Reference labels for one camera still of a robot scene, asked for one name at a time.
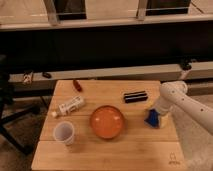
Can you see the black striped block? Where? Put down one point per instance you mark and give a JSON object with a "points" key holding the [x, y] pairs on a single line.
{"points": [[135, 97]]}

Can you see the small black object on ledge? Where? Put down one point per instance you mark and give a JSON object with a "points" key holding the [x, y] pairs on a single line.
{"points": [[46, 75]]}

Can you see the small red object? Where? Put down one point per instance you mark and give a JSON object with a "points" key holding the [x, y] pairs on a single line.
{"points": [[77, 86]]}

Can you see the patterned object on ledge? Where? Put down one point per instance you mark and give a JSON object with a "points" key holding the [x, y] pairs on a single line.
{"points": [[28, 78]]}

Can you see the white tube bottle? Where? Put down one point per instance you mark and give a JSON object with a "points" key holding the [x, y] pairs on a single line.
{"points": [[69, 106]]}

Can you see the black clamp on ledge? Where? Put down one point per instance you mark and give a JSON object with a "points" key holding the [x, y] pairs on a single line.
{"points": [[186, 65]]}

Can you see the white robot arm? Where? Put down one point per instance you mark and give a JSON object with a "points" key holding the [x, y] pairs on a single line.
{"points": [[174, 93]]}

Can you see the translucent plastic cup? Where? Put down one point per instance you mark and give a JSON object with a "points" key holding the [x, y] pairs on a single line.
{"points": [[64, 132]]}

